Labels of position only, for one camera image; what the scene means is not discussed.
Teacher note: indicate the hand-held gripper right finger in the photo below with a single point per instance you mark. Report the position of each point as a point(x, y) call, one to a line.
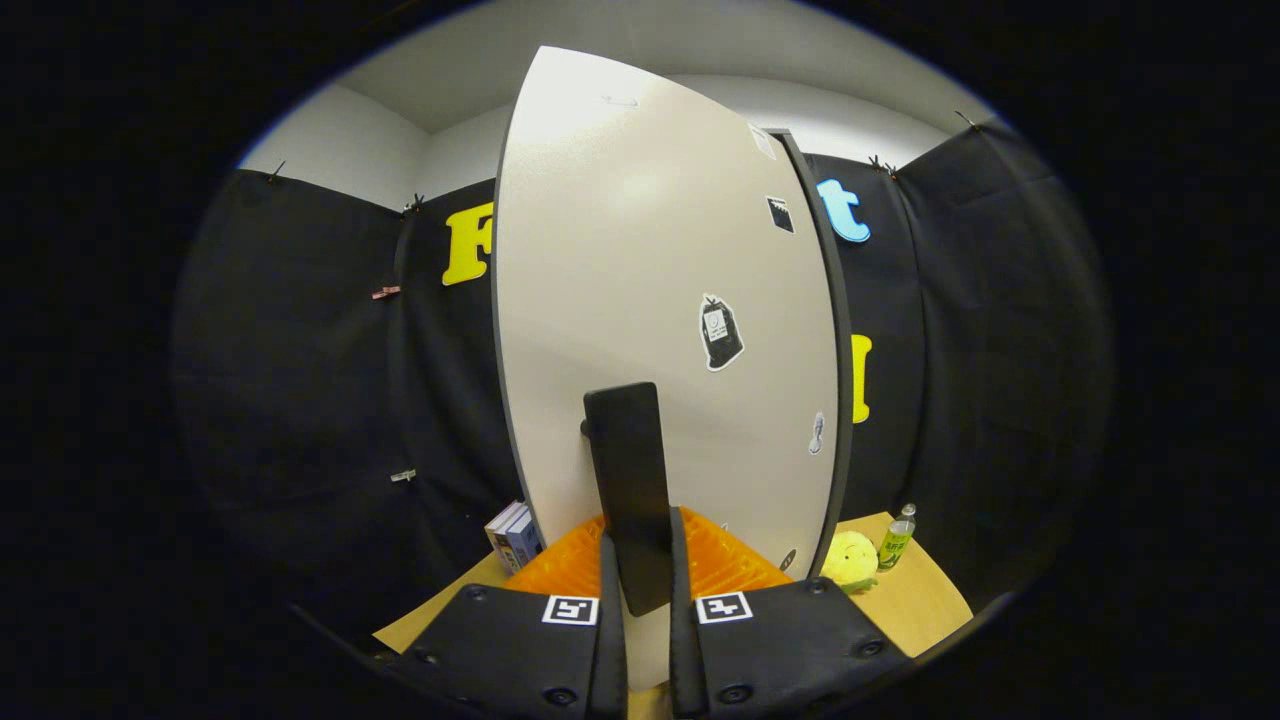
point(682, 660)

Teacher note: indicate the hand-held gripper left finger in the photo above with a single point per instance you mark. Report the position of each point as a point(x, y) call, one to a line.
point(612, 660)

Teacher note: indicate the dark grey shoe cabinet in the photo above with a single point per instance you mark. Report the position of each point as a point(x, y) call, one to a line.
point(840, 310)

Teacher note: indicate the beige shoe cabinet door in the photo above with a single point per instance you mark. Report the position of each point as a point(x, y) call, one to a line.
point(620, 250)

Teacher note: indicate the white book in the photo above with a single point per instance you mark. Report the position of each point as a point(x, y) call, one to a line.
point(497, 528)

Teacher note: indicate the yellow plush toy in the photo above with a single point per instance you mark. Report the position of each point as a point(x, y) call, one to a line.
point(850, 560)

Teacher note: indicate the green drink bottle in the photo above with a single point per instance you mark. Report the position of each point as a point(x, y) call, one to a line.
point(895, 545)

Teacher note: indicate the black backdrop cloth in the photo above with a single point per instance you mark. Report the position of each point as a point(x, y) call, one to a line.
point(1000, 350)

